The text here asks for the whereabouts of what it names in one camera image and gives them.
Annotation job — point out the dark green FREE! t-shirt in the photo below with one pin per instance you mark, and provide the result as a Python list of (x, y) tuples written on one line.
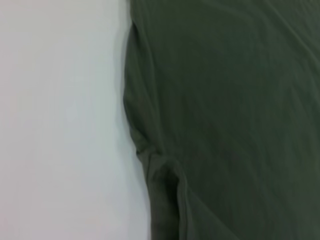
[(225, 112)]

